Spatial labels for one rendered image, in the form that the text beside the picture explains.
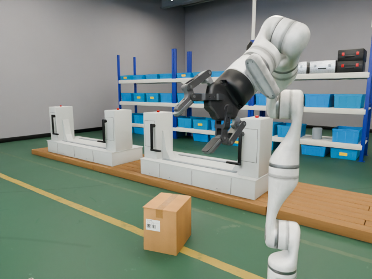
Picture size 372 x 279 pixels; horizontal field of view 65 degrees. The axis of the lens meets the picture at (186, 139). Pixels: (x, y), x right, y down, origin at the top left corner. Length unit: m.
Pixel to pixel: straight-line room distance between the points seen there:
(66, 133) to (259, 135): 3.31
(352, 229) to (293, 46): 1.95
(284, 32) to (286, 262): 0.69
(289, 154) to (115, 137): 3.13
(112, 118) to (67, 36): 4.25
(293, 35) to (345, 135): 4.47
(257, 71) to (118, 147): 3.45
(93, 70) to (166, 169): 5.32
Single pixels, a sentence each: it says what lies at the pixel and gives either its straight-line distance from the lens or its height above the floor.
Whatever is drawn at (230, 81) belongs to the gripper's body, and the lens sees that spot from 0.55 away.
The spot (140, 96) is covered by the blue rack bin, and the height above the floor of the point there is 0.93.
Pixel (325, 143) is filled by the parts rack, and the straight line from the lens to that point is 5.11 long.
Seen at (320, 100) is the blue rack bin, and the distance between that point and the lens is 5.11.
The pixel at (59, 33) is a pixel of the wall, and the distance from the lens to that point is 7.71.
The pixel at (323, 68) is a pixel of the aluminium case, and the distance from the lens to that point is 5.12.
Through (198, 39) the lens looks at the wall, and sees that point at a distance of 10.69.
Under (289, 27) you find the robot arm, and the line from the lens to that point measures 0.67.
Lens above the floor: 1.05
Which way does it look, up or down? 9 degrees down
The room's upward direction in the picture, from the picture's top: straight up
